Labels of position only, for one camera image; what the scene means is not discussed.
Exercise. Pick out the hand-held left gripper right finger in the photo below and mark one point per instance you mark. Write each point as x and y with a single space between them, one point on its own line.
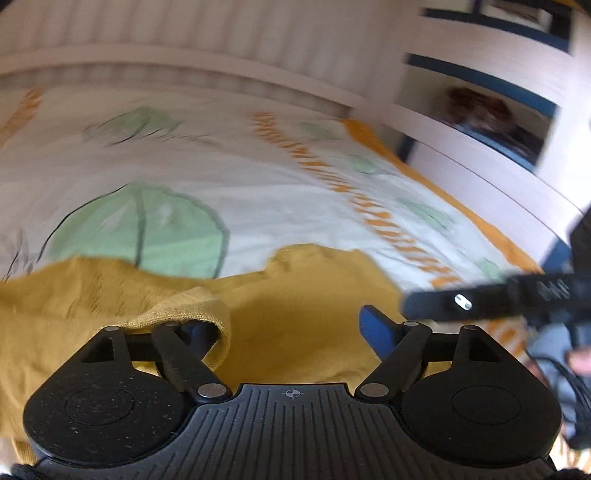
376 333

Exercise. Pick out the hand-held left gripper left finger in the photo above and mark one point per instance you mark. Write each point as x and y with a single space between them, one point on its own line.
182 355

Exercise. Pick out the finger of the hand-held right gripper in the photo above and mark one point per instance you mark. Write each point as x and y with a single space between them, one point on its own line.
461 302

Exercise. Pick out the yellow knit garment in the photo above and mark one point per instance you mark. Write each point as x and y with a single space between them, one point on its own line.
295 318

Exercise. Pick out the printed blanket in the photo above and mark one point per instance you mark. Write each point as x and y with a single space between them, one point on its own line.
258 184

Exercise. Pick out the white slatted bed frame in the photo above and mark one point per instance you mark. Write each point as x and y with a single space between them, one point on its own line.
231 50

